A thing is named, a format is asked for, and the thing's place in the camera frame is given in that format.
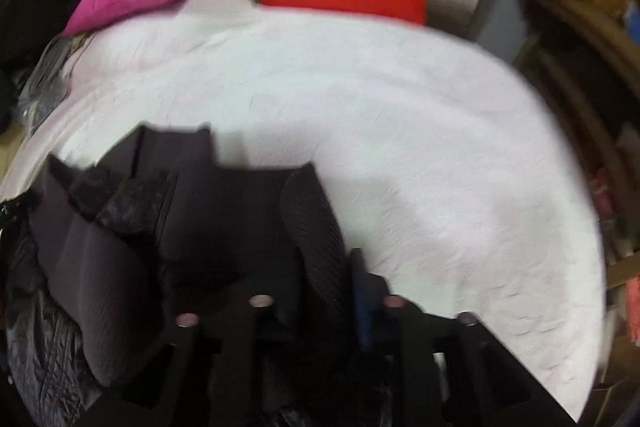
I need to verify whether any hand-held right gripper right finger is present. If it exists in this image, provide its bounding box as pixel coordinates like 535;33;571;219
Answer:
348;248;578;427

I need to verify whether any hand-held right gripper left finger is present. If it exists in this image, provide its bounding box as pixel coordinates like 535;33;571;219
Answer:
75;287;311;427

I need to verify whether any dark quilted jacket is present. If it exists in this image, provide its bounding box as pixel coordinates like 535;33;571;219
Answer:
0;122;353;427

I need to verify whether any white bed blanket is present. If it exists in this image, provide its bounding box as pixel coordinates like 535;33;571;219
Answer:
0;0;608;423

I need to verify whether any grey crumpled garment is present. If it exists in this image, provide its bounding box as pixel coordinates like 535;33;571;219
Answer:
17;36;75;128

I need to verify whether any wicker wooden shelf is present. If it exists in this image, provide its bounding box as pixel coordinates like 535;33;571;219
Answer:
500;0;640;398

